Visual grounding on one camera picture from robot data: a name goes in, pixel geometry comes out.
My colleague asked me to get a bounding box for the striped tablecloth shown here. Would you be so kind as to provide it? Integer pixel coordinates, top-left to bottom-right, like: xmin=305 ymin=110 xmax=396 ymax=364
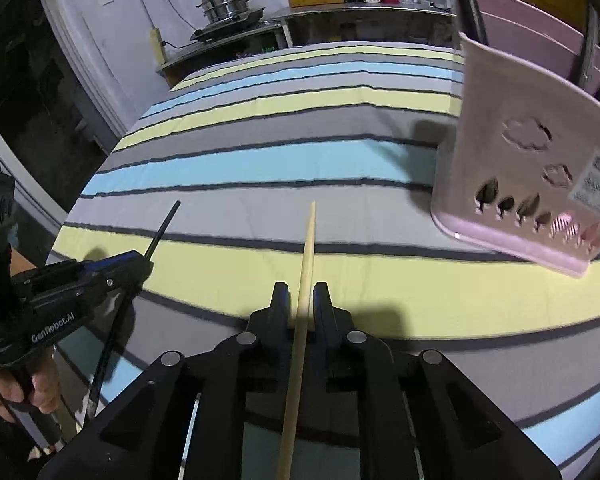
xmin=50 ymin=42 xmax=600 ymax=479

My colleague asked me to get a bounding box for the metal kitchen shelf table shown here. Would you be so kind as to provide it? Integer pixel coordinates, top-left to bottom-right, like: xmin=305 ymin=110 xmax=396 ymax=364
xmin=268 ymin=3 xmax=456 ymax=48

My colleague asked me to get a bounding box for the wooden chopstick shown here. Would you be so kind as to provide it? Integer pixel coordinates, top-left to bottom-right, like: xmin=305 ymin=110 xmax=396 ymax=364
xmin=275 ymin=202 xmax=316 ymax=480

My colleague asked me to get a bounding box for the white power strip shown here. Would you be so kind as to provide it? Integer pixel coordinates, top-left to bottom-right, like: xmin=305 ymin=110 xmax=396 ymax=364
xmin=149 ymin=28 xmax=166 ymax=65

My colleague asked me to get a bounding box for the pink plastic utensil holder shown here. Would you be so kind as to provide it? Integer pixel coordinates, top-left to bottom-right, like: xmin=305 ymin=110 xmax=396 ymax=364
xmin=429 ymin=0 xmax=600 ymax=279

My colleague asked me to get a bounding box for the black induction cooker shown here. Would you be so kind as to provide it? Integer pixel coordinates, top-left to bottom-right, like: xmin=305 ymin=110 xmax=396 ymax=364
xmin=190 ymin=8 xmax=265 ymax=44

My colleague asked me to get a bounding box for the stainless steel steamer pot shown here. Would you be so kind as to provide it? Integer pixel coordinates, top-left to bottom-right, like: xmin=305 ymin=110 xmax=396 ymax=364
xmin=198 ymin=0 xmax=250 ymax=24

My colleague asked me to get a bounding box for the low wooden side table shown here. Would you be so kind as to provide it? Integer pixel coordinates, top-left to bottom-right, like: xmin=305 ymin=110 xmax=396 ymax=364
xmin=156 ymin=23 xmax=294 ymax=88

